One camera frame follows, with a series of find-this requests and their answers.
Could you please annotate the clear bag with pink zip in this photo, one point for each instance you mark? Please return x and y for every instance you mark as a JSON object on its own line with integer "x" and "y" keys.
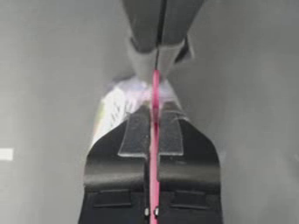
{"x": 124, "y": 100}

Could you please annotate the small white tape piece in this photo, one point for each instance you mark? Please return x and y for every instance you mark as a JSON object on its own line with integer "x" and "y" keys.
{"x": 5, "y": 154}

